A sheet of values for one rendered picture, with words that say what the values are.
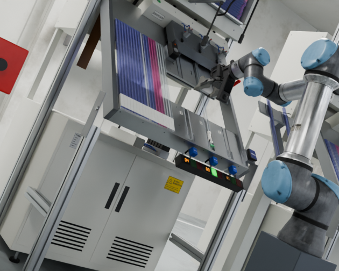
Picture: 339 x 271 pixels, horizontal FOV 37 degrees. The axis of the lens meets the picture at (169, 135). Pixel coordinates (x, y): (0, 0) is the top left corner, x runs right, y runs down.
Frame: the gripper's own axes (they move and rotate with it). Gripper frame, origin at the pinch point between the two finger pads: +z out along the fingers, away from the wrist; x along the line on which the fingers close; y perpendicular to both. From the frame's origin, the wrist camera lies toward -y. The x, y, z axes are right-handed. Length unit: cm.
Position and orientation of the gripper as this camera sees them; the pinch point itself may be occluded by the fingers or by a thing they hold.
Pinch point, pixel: (202, 93)
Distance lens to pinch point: 222.0
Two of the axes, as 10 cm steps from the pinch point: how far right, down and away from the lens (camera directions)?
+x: -7.6, -3.5, -5.6
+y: 0.6, -8.8, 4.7
